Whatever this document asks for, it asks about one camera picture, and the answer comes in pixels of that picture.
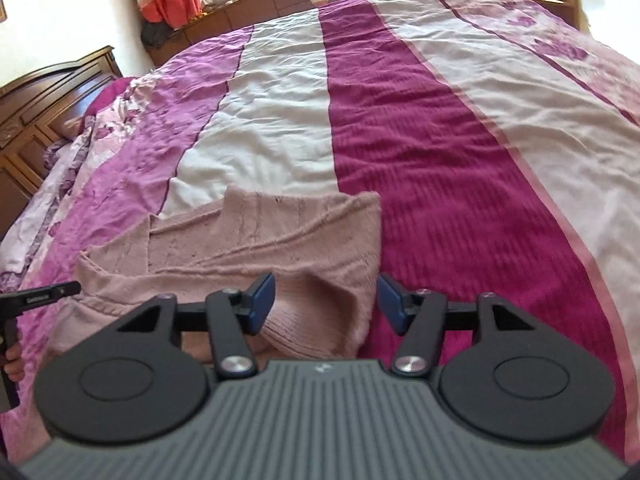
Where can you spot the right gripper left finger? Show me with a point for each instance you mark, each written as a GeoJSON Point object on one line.
{"type": "Point", "coordinates": [152, 370]}

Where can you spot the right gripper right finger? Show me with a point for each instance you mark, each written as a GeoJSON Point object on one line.
{"type": "Point", "coordinates": [496, 367]}

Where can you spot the pink knitted cardigan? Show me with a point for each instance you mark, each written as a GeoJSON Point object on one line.
{"type": "Point", "coordinates": [323, 251]}

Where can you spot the person's left hand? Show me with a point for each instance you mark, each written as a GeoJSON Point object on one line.
{"type": "Point", "coordinates": [13, 364]}

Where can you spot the floral purple quilt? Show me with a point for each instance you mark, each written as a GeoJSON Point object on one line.
{"type": "Point", "coordinates": [71, 165]}

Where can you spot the dark wooden headboard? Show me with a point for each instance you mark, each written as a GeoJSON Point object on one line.
{"type": "Point", "coordinates": [39, 109]}

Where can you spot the magenta pillow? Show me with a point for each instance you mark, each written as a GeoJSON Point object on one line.
{"type": "Point", "coordinates": [108, 95]}

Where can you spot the magenta striped bedspread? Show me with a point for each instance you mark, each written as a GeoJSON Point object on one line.
{"type": "Point", "coordinates": [503, 145]}

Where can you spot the dark bag by curtain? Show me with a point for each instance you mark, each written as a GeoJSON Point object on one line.
{"type": "Point", "coordinates": [155, 35]}

